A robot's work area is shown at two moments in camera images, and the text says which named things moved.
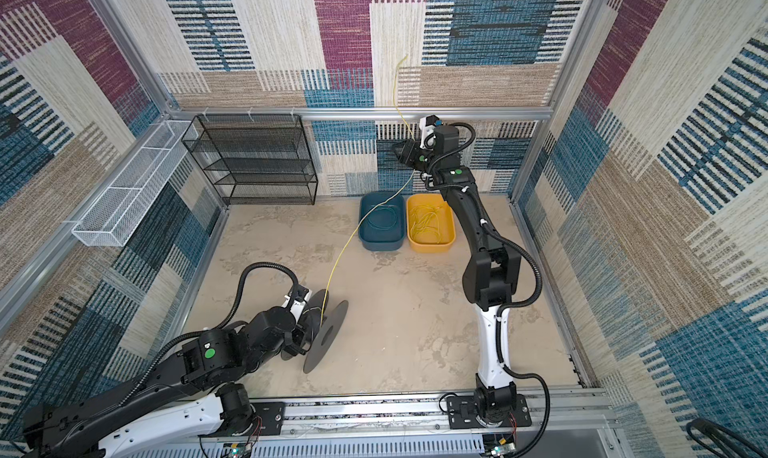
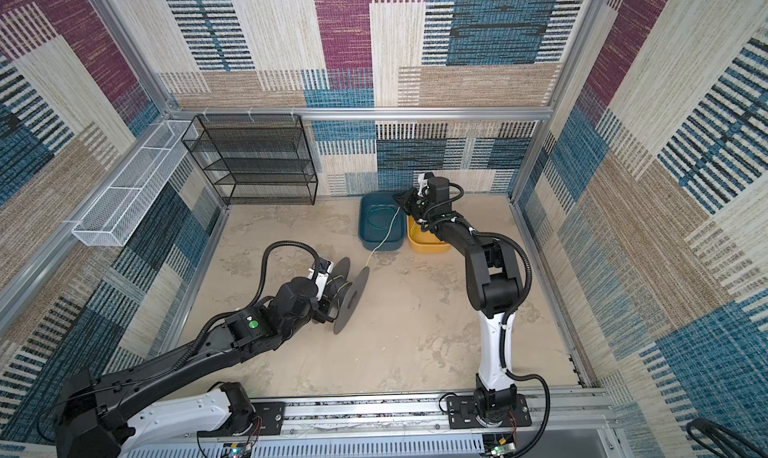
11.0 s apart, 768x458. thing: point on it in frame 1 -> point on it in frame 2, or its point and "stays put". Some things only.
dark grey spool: x=327 y=326 -> x=345 y=293
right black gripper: x=409 y=153 -> x=405 y=203
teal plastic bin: x=384 y=228 stays put
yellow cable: x=378 y=205 -> x=384 y=237
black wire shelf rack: x=255 y=159 stays put
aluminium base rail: x=565 y=424 stays put
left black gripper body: x=296 y=341 -> x=320 y=310
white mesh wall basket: x=121 y=208 stays put
